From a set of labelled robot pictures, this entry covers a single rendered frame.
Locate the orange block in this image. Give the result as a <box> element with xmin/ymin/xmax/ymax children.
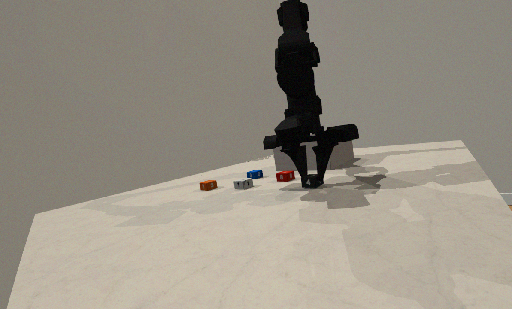
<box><xmin>199</xmin><ymin>180</ymin><xmax>217</xmax><ymax>191</ymax></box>

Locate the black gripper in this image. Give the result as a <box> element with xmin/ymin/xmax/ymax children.
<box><xmin>263</xmin><ymin>99</ymin><xmax>359</xmax><ymax>182</ymax></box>

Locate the red block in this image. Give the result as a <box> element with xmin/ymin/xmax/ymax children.
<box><xmin>276</xmin><ymin>171</ymin><xmax>295</xmax><ymax>182</ymax></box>

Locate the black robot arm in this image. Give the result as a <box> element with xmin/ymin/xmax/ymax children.
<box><xmin>274</xmin><ymin>0</ymin><xmax>322</xmax><ymax>146</ymax></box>

